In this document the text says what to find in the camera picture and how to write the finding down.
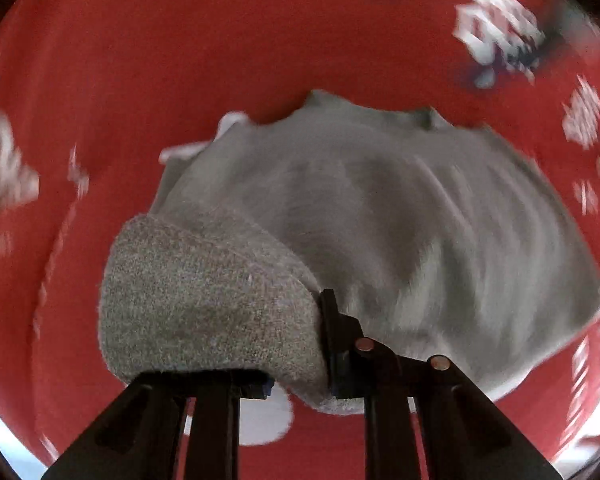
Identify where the grey knit garment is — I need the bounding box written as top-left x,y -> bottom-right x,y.
98,91 -> 600,415

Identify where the red printed bedspread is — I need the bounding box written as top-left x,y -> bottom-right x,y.
0,0 -> 600,479

